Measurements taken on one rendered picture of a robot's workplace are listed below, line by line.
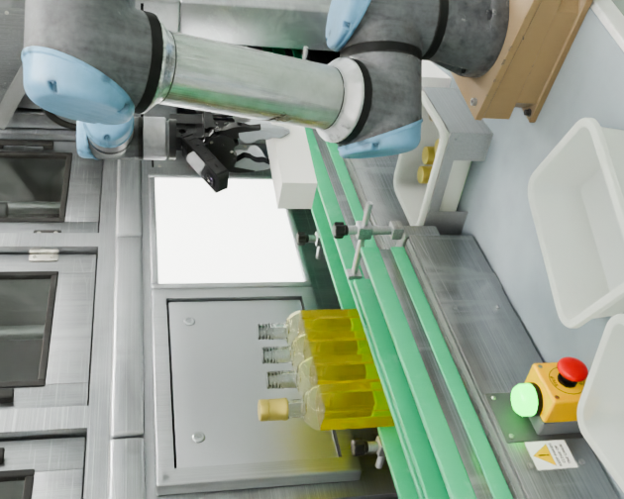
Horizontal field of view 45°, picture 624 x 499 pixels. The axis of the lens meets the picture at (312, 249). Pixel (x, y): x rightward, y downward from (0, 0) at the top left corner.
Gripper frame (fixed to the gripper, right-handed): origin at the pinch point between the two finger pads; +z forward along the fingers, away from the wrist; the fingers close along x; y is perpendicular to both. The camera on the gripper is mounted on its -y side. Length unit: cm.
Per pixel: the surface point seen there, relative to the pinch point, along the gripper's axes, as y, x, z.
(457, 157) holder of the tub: -9.4, -7.1, 29.0
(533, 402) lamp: -58, -7, 26
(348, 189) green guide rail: 12.2, 21.0, 19.0
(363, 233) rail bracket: -15.8, 5.2, 13.3
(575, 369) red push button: -56, -12, 30
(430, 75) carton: 14.3, -7.6, 30.3
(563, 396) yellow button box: -58, -9, 29
